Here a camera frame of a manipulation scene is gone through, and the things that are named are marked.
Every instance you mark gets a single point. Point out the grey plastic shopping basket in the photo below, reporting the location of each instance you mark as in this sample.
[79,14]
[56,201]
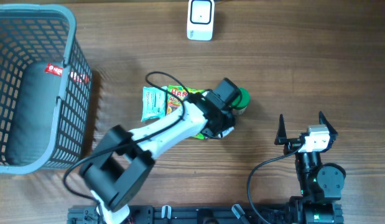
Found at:
[42,116]

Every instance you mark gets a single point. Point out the green lidded white jar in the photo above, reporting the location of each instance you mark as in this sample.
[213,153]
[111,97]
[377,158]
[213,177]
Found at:
[241,102]

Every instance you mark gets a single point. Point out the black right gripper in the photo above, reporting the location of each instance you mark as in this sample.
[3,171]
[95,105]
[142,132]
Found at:
[292,144]

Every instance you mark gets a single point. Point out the teal tissue packet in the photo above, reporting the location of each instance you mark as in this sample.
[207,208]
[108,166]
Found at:
[153,103]

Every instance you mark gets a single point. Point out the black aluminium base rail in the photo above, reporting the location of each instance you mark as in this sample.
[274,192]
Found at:
[135,214]

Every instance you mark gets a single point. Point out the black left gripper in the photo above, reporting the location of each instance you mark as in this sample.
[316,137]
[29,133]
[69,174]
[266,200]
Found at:
[230,121]

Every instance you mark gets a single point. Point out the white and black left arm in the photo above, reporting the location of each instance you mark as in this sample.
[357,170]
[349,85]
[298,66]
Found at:
[122,161]

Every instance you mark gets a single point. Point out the white barcode scanner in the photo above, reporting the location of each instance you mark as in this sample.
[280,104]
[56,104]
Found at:
[200,20]

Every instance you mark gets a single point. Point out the Haribo gummy candy bag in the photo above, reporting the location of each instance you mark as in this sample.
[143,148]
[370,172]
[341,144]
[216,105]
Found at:
[176,96]

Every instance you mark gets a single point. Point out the small red white box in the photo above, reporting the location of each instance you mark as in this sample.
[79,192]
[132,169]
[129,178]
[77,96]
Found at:
[228,132]

